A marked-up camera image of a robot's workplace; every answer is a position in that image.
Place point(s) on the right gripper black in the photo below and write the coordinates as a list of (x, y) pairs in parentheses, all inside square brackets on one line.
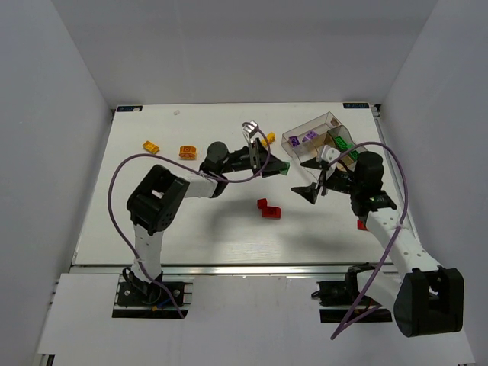
[(324, 180)]

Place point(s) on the yellow lego brick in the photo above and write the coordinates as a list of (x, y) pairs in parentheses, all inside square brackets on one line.
[(150, 147), (270, 138)]

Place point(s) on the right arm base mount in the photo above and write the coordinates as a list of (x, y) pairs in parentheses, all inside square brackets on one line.
[(335, 297)]

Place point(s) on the amber plastic container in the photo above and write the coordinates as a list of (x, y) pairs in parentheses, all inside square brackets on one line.
[(323, 165)]

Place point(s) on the clear plastic container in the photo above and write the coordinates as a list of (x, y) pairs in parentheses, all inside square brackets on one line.
[(309, 169)]

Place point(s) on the yellow lego brick right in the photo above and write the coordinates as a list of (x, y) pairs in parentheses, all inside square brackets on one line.
[(270, 138)]

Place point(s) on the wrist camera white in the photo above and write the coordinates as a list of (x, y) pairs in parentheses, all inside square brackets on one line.
[(249, 129), (329, 154)]

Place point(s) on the red lego brick right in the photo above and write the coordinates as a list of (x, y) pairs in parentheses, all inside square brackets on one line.
[(361, 225)]

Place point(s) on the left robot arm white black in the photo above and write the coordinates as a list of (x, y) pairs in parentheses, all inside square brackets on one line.
[(156, 200)]

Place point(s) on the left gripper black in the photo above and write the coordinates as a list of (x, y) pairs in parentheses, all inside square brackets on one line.
[(256, 155)]

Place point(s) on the dark smoky plastic container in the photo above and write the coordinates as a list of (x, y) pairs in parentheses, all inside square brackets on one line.
[(343, 132)]

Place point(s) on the clear grey long container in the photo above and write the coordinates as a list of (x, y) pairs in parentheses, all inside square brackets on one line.
[(306, 151)]

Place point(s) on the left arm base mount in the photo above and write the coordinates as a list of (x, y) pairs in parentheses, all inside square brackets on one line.
[(137, 299)]

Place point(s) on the aluminium table rail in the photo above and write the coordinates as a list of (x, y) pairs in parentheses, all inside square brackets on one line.
[(229, 270)]

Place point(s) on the purple rounded lego brick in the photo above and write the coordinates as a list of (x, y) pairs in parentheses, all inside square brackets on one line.
[(309, 136)]

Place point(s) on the orange lego block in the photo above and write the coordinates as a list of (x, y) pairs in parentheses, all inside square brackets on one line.
[(188, 152)]

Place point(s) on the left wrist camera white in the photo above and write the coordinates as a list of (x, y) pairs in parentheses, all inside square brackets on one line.
[(249, 129)]

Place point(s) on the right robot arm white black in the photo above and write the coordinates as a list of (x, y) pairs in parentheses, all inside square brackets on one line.
[(428, 298)]

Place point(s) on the left logo sticker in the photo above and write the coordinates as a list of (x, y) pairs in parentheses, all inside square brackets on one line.
[(129, 108)]

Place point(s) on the red curved lego brick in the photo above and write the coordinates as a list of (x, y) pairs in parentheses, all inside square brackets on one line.
[(271, 212)]

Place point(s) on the green lego plate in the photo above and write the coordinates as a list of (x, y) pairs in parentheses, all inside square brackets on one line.
[(341, 144)]

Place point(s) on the small red lego brick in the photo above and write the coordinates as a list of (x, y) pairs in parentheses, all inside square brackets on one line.
[(262, 203)]

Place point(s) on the yellow lego brick left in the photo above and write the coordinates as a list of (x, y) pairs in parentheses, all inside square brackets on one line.
[(150, 147)]

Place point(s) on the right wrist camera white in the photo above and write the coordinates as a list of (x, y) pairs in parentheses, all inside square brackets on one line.
[(329, 154)]

